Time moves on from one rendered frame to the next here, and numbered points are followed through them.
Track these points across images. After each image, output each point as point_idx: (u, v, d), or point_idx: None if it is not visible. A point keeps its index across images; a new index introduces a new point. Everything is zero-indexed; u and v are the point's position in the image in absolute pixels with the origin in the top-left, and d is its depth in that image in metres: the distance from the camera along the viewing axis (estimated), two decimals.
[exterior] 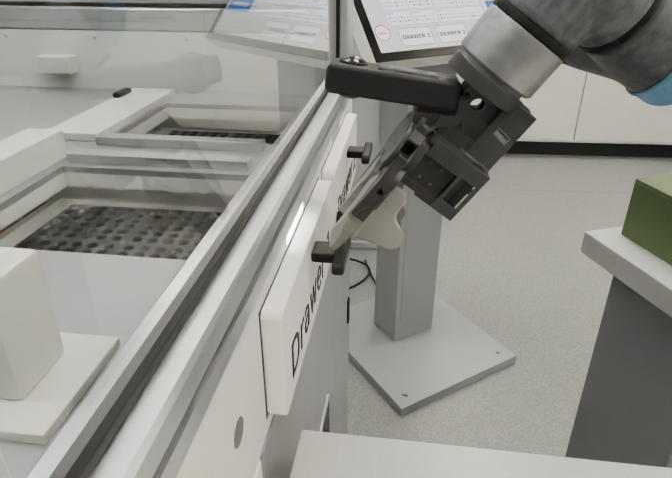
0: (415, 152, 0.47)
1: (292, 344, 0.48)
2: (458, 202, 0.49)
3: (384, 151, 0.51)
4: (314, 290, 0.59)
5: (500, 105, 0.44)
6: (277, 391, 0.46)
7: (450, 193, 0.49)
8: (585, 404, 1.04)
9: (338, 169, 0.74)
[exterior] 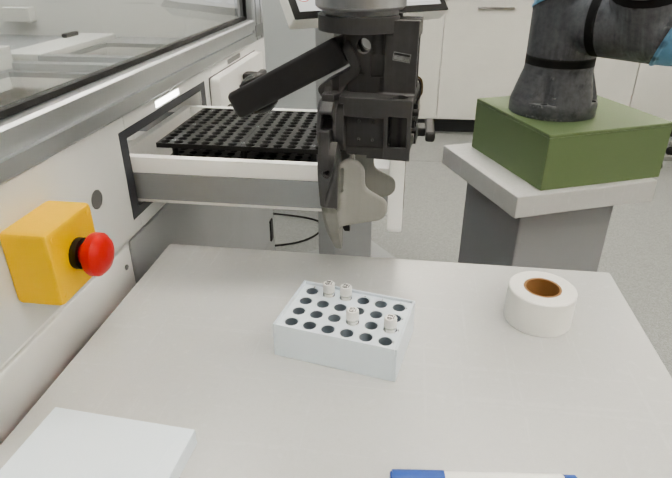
0: (334, 120, 0.47)
1: (404, 180, 0.66)
2: (408, 140, 0.47)
3: None
4: None
5: (371, 31, 0.43)
6: (396, 210, 0.64)
7: (394, 136, 0.47)
8: None
9: (225, 80, 0.96)
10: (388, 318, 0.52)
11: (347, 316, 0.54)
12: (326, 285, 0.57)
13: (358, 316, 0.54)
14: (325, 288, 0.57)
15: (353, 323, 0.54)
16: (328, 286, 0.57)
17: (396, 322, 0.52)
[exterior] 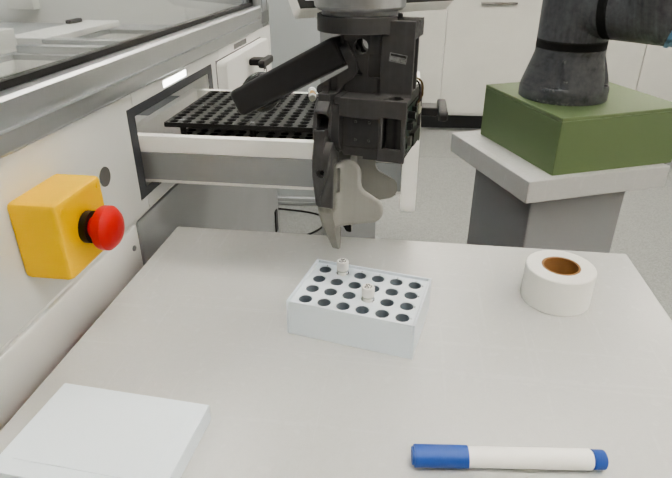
0: (330, 120, 0.47)
1: (418, 159, 0.64)
2: (404, 142, 0.46)
3: None
4: None
5: (366, 32, 0.43)
6: (410, 189, 0.63)
7: (390, 138, 0.46)
8: None
9: (232, 64, 0.94)
10: None
11: (362, 293, 0.52)
12: (340, 263, 0.56)
13: (374, 293, 0.53)
14: (339, 266, 0.56)
15: (369, 300, 0.52)
16: (342, 264, 0.56)
17: None
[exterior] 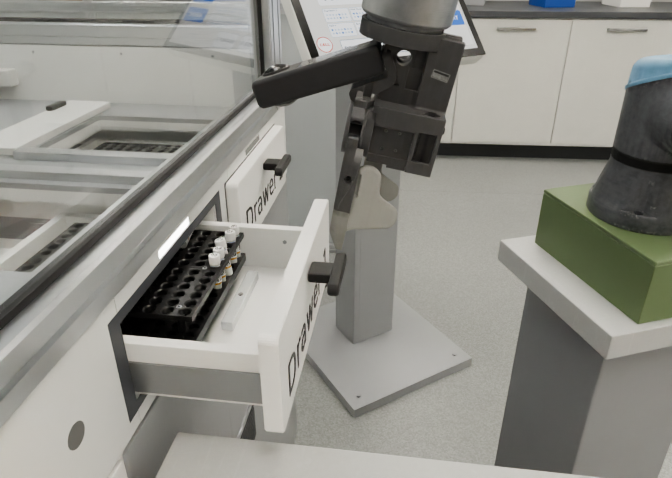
0: (364, 127, 0.46)
1: (288, 364, 0.50)
2: (431, 156, 0.48)
3: None
4: (310, 309, 0.61)
5: (420, 47, 0.43)
6: (274, 410, 0.48)
7: (418, 151, 0.47)
8: (510, 406, 1.07)
9: (244, 182, 0.77)
10: (219, 238, 0.63)
11: (212, 257, 0.61)
12: (213, 248, 0.62)
13: (215, 264, 0.60)
14: (213, 250, 0.62)
15: (210, 265, 0.61)
16: (213, 249, 0.62)
17: (215, 244, 0.63)
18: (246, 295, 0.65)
